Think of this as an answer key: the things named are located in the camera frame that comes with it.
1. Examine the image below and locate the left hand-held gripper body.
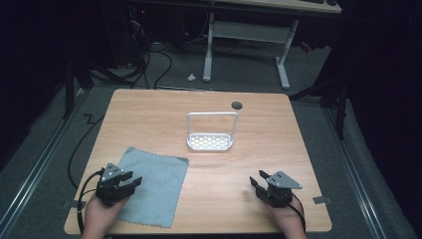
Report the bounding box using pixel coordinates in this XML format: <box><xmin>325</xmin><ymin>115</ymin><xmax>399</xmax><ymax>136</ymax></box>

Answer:
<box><xmin>95</xmin><ymin>161</ymin><xmax>135</xmax><ymax>208</ymax></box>

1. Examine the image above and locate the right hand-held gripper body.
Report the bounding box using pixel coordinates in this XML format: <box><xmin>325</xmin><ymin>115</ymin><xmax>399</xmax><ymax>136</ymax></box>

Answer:
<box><xmin>256</xmin><ymin>170</ymin><xmax>304</xmax><ymax>209</ymax></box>

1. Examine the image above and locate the grey cloth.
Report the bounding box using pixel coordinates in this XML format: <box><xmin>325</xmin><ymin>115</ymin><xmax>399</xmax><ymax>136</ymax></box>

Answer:
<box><xmin>115</xmin><ymin>146</ymin><xmax>190</xmax><ymax>230</ymax></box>

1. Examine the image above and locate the person's right hand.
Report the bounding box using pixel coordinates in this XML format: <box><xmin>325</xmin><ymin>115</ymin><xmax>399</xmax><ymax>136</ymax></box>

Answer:
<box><xmin>263</xmin><ymin>198</ymin><xmax>309</xmax><ymax>239</ymax></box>

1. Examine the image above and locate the person's left hand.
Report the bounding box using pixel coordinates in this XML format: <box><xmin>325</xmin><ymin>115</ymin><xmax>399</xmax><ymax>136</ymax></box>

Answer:
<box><xmin>80</xmin><ymin>193</ymin><xmax>129</xmax><ymax>239</ymax></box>

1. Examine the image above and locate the black metal stand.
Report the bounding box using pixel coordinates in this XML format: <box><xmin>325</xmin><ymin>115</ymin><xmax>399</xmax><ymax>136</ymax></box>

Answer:
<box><xmin>288</xmin><ymin>74</ymin><xmax>350</xmax><ymax>141</ymax></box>
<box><xmin>63</xmin><ymin>58</ymin><xmax>96</xmax><ymax>120</ymax></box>

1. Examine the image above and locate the black computer tower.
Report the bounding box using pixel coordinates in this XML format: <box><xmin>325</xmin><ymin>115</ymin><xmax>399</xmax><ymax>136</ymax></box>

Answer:
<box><xmin>127</xmin><ymin>4</ymin><xmax>152</xmax><ymax>69</ymax></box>

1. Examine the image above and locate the white-legged desk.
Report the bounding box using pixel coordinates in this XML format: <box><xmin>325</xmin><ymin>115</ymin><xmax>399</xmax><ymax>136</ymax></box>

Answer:
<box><xmin>201</xmin><ymin>0</ymin><xmax>343</xmax><ymax>91</ymax></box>

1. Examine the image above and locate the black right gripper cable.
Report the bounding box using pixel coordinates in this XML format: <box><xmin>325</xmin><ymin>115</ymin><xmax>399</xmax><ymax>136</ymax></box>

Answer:
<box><xmin>286</xmin><ymin>192</ymin><xmax>307</xmax><ymax>232</ymax></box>

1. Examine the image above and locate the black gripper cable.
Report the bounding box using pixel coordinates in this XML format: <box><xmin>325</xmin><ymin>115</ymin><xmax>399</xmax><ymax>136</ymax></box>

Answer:
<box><xmin>76</xmin><ymin>168</ymin><xmax>106</xmax><ymax>235</ymax></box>
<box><xmin>286</xmin><ymin>192</ymin><xmax>307</xmax><ymax>232</ymax></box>

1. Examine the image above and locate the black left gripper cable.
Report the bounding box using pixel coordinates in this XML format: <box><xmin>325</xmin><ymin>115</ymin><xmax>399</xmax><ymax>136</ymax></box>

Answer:
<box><xmin>76</xmin><ymin>168</ymin><xmax>106</xmax><ymax>235</ymax></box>

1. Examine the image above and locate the black floor cable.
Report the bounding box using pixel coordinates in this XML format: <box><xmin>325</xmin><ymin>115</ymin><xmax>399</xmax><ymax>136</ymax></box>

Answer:
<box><xmin>67</xmin><ymin>113</ymin><xmax>106</xmax><ymax>191</ymax></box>

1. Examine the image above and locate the white wire rack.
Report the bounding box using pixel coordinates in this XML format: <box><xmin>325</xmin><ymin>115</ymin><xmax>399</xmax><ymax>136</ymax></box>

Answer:
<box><xmin>185</xmin><ymin>111</ymin><xmax>240</xmax><ymax>152</ymax></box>

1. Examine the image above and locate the metal floor rail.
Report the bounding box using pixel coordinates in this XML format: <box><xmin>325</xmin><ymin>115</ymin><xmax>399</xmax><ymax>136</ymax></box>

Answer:
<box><xmin>0</xmin><ymin>94</ymin><xmax>90</xmax><ymax>233</ymax></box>
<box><xmin>321</xmin><ymin>106</ymin><xmax>388</xmax><ymax>239</ymax></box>

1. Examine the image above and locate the black cable bundle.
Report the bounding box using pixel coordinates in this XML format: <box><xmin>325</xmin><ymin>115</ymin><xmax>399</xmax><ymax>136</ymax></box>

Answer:
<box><xmin>89</xmin><ymin>41</ymin><xmax>174</xmax><ymax>91</ymax></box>

